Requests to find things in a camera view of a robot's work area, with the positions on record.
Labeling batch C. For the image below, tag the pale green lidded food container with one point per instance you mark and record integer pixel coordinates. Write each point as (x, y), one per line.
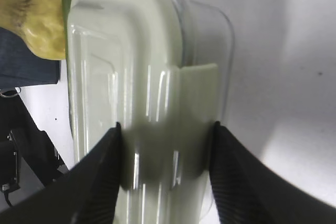
(159, 69)

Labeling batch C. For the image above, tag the yellow toy pear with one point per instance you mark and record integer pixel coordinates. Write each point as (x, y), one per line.
(39, 23)

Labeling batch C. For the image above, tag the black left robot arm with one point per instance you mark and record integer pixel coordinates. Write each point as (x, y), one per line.
(29, 159)

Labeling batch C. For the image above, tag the dark blue zippered lunch bag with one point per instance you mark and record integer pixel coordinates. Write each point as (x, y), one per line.
(21, 68)

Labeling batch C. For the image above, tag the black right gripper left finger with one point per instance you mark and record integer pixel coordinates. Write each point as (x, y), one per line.
(86, 194)

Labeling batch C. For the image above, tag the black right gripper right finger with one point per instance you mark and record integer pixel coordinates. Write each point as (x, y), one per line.
(246, 191)

